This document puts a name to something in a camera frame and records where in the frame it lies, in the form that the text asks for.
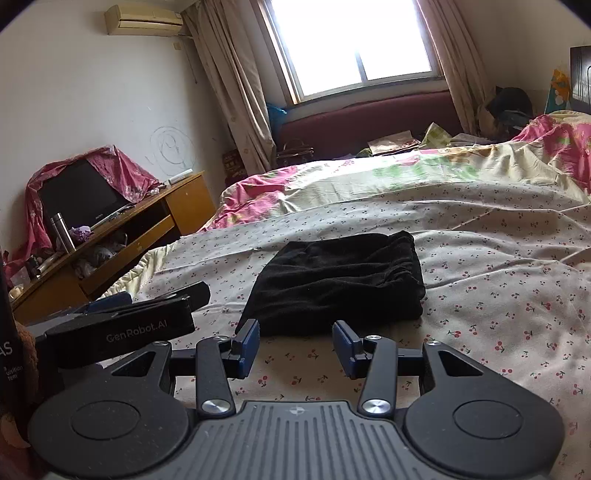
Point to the window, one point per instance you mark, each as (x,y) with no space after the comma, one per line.
(351,41)

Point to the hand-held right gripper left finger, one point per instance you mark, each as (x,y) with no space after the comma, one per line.
(250,348)

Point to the green patterned paper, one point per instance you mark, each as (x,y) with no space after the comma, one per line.
(436,134)

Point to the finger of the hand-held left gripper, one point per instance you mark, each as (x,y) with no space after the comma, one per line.
(111,302)
(194,295)

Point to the pink floral quilt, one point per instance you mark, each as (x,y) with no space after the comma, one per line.
(360,180)

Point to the white tube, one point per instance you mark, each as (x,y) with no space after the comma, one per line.
(180,176)

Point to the wall air conditioner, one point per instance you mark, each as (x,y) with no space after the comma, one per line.
(143,18)

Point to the red box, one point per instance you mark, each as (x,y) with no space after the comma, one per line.
(234,168)

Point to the wooden television cabinet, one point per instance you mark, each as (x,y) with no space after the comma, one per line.
(189,203)

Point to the purple cloth bundle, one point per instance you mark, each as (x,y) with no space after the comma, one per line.
(81,235)

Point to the steel thermos bottle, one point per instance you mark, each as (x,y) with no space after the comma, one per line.
(62,233)

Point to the brown patterned magazine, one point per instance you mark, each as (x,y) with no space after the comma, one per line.
(392,143)

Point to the black television with pink cover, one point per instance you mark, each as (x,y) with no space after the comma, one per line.
(134,173)

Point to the cherry print bed sheet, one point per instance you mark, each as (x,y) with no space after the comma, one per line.
(485,286)

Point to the dark clothes pile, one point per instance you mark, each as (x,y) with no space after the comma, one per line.
(510,104)

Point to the black pants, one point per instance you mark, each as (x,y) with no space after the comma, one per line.
(332,281)

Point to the maroon window bench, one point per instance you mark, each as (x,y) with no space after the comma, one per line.
(360,120)

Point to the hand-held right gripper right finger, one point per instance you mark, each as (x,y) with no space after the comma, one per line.
(342,348)

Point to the brown handbag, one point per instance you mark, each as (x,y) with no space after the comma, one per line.
(295,152)

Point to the person's left forearm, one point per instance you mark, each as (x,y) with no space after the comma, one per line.
(27,369)

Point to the clear plastic bag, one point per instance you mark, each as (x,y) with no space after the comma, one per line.
(101,254)

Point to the blue plastic bag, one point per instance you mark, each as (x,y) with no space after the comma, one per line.
(276,120)

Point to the dark wooden furniture panel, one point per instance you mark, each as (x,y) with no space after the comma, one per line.
(581,78)

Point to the colourful floral bag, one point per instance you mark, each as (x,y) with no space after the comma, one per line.
(558,90)

